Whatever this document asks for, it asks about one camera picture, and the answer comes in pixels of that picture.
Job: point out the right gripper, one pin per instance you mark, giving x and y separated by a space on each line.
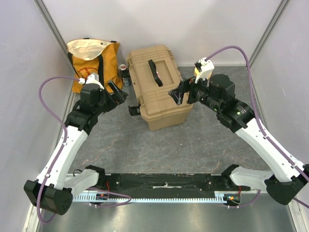
187 89

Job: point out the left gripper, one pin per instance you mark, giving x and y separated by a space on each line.
116 99

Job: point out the tan plastic tool box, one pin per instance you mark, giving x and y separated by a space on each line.
154 73

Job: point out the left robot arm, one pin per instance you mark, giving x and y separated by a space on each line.
51 191

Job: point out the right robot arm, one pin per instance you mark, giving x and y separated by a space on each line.
287 175

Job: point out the energy drink can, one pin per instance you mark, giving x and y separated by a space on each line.
124 72

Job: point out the yellow tote bag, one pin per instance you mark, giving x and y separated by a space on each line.
89 56

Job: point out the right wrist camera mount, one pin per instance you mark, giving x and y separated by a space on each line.
205 67

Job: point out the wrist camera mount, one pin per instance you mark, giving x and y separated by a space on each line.
205 67
91 79

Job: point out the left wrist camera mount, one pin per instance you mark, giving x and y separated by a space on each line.
91 79

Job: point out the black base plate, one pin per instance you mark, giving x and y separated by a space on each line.
151 181

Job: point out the slotted cable duct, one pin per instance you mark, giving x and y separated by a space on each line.
175 195

